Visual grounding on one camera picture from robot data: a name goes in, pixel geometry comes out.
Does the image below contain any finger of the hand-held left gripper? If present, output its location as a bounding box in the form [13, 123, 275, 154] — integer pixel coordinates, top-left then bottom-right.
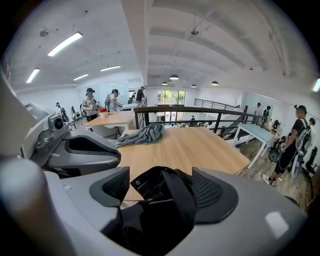
[63, 134, 123, 159]
[46, 151, 123, 178]

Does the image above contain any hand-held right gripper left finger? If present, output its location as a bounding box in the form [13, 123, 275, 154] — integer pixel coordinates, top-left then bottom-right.
[0, 157, 131, 256]

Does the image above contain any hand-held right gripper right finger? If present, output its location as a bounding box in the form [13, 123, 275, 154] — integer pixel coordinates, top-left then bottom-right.
[164, 166, 309, 256]

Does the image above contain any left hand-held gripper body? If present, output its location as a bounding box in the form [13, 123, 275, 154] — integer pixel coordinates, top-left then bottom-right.
[0, 67, 73, 168]

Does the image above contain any black jacket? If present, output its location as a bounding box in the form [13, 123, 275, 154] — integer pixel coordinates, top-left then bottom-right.
[107, 166, 198, 253]

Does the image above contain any black swivel chair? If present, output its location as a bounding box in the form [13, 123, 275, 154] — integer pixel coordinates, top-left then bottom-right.
[306, 146, 320, 175]

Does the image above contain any light wooden table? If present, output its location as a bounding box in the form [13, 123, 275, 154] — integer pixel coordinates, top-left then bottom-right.
[117, 126, 252, 201]
[83, 111, 136, 131]

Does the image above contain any grey crumpled garment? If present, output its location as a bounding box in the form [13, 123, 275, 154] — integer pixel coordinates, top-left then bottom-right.
[114, 123, 166, 148]

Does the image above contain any white table pale top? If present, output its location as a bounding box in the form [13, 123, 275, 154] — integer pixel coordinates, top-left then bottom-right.
[233, 124, 276, 170]

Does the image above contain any black metal railing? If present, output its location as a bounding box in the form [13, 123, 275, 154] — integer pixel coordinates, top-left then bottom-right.
[194, 98, 237, 111]
[133, 106, 266, 141]

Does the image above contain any bright glass door window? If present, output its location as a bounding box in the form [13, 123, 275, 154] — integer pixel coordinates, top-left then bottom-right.
[157, 90, 187, 106]

